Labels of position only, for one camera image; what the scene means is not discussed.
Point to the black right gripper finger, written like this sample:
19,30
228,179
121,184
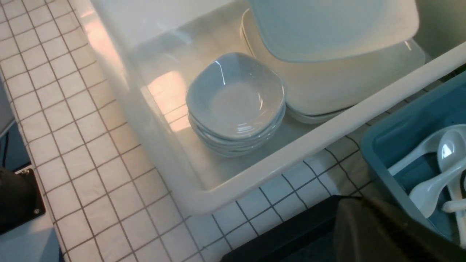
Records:
372,230

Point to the white ceramic soup spoon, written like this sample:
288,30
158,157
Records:
451,161

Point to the large white square plate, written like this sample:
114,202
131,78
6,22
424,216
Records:
308,31

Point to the black plastic tray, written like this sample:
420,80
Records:
307,237

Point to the white spoon in bin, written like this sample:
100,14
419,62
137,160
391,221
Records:
425,195

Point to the blue plastic bin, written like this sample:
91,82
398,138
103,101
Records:
401,152

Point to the stack of white plates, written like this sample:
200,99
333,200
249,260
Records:
320,90

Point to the stack of white bowls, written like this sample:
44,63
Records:
236,104

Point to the large white plastic tub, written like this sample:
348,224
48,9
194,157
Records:
151,51

